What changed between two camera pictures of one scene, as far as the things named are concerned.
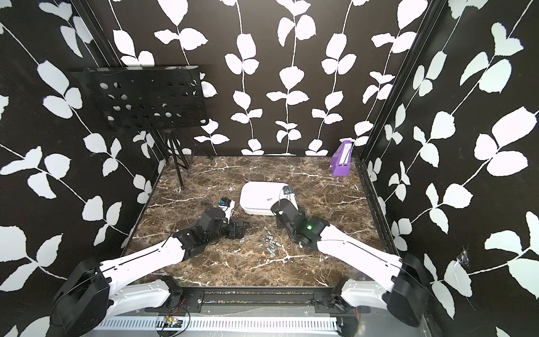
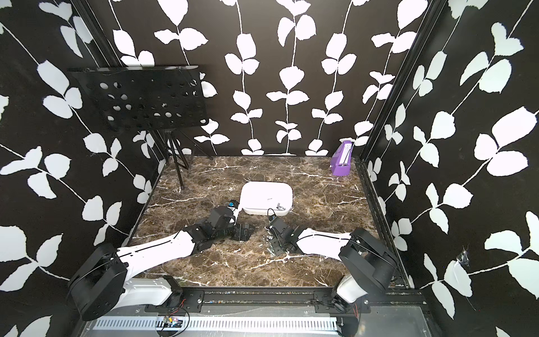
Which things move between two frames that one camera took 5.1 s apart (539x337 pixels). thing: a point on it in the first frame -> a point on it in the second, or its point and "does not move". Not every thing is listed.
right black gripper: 279,225 -> 276,248
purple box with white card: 340,161 does not move
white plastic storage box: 257,198 does not move
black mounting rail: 268,300 does not move
